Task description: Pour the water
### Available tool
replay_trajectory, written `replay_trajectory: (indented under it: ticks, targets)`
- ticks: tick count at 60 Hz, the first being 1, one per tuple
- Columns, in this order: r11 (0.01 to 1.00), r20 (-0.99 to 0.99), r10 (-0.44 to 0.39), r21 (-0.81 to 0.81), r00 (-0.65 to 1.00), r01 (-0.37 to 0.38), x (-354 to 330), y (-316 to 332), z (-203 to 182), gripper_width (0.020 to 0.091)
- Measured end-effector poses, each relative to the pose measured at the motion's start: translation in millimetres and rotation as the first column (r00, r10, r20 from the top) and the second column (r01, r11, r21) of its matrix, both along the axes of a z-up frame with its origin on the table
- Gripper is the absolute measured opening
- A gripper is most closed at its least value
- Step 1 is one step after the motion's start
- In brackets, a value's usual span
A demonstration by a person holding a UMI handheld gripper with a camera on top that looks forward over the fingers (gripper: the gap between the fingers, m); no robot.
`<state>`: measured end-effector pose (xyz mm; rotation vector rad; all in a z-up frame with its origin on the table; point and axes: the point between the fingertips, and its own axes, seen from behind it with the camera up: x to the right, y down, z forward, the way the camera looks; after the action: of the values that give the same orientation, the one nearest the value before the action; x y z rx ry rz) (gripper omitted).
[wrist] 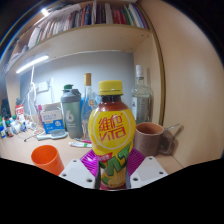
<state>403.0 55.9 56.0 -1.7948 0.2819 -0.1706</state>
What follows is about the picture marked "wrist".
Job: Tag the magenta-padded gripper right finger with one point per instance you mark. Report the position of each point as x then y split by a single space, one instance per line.
148 170

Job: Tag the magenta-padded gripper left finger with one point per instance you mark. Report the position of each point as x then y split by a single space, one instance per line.
76 173

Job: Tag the yellow drink bottle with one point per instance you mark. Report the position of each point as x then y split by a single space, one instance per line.
111 133

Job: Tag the white tube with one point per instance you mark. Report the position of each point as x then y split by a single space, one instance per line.
80 144

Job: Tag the brown mug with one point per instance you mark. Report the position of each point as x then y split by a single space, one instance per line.
150 140

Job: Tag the orange plastic cup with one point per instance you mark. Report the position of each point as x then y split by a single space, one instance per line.
46 159

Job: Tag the light blue hand mirror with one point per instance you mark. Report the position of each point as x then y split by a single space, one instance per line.
53 134

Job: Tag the white and blue box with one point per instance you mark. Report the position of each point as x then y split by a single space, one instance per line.
51 120

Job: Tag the grey shaker bottle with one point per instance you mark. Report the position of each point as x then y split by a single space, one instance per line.
71 113

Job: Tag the clear glass bottle white cap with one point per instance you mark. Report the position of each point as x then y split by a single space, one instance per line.
140 100

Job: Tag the tall green bottle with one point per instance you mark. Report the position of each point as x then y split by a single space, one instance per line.
68 86

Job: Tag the white LED light bar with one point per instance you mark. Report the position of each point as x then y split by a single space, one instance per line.
31 64

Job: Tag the wooden shelf unit with books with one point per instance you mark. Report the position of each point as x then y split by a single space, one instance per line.
100 36

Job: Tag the ceiling light tube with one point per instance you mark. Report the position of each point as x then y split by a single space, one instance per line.
45 12

